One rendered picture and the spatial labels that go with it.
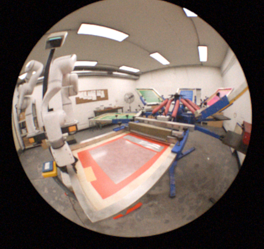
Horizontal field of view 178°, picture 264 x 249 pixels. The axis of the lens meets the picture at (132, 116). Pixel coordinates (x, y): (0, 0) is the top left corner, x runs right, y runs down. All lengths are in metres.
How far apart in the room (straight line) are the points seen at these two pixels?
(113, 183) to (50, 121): 0.34
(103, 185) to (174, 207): 1.13
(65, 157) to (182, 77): 4.89
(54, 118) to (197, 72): 4.91
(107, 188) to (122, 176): 0.09
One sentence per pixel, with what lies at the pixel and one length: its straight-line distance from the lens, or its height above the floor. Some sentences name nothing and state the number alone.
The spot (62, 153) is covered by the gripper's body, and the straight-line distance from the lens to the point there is 0.39.
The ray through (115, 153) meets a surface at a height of 0.96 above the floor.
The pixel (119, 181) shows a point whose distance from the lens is 0.39.
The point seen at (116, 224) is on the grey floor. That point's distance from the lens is 1.30.
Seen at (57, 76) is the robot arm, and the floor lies 1.43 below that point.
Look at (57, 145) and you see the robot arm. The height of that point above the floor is 1.14.
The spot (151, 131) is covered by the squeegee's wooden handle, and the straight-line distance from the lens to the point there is 0.64.
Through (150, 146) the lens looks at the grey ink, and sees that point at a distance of 0.58.
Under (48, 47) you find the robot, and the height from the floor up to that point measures 1.86.
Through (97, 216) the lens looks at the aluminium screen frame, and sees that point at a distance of 0.30.
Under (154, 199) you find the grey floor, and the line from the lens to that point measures 1.36.
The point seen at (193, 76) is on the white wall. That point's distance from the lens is 4.76.
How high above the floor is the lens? 1.27
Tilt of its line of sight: 12 degrees down
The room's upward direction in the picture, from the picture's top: 4 degrees counter-clockwise
